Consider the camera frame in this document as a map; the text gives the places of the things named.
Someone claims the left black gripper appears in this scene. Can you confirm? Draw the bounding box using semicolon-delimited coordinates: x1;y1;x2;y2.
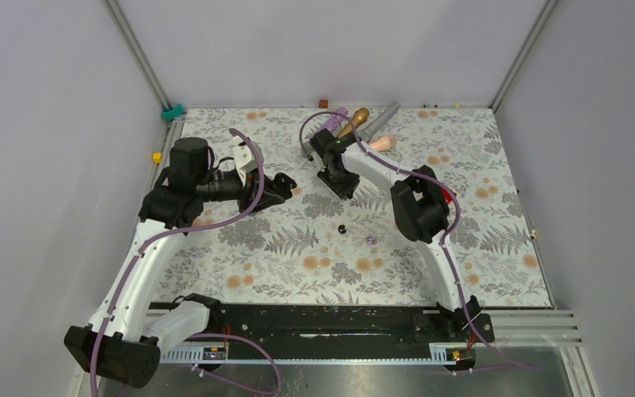
196;167;285;214

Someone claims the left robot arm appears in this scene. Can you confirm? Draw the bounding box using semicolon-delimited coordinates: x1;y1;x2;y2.
64;133;296;389

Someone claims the purple glitter microphone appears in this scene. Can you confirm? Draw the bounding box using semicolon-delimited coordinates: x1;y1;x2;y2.
300;108;349;160

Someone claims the pink microphone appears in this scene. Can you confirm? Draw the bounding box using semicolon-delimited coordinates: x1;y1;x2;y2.
370;135;398;152

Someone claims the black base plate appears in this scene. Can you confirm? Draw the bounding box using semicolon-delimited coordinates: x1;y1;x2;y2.
158;298;497;363

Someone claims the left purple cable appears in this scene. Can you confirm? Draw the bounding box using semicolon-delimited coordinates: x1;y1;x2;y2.
88;127;266;397

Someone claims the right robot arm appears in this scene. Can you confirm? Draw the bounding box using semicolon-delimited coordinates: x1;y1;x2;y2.
309;130;494;345

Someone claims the black earbud charging case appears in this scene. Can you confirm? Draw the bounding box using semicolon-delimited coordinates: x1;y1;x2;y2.
273;172;298;200

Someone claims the red plastic box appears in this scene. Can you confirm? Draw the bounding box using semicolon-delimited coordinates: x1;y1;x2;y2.
440;187;457;205

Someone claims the floral patterned table mat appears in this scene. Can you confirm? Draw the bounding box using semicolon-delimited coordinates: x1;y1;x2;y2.
154;108;551;308

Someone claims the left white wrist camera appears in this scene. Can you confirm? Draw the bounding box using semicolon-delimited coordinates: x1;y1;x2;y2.
232;136;264;186

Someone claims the grey microphone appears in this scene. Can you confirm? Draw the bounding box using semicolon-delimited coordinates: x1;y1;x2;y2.
357;102;401;142

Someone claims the teal corner clamp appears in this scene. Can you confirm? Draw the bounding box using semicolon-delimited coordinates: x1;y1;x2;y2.
160;103;185;122

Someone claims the gold microphone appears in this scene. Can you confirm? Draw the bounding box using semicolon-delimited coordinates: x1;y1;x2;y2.
337;108;370;138

